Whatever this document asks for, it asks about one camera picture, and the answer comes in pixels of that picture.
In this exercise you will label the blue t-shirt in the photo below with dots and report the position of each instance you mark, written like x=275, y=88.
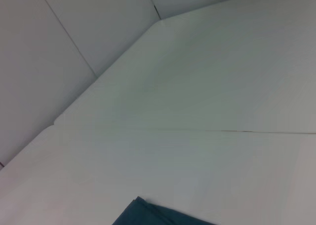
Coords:
x=153, y=213

